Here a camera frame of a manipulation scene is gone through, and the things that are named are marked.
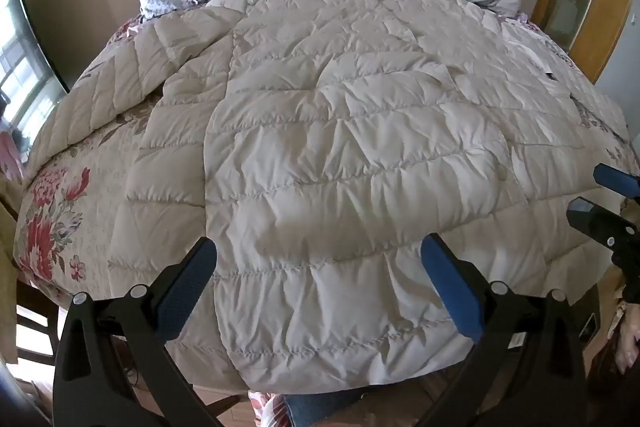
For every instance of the person's blue jeans leg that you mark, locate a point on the person's blue jeans leg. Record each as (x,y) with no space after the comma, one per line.
(325,409)

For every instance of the cream puffer coat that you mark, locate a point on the cream puffer coat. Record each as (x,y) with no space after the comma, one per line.
(325,147)

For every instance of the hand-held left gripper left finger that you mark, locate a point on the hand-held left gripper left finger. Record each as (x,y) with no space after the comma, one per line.
(190,278)

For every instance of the dark framed mirror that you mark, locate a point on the dark framed mirror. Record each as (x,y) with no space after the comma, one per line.
(25,52)

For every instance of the floral bedspread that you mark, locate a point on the floral bedspread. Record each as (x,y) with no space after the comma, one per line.
(65,217)

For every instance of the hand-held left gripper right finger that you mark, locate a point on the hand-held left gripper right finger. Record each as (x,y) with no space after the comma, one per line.
(450,287)

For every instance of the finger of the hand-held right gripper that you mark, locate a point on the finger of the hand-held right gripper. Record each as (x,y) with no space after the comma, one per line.
(617,179)
(587,217)

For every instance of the dark wooden chair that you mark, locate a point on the dark wooden chair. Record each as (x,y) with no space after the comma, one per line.
(37,337)

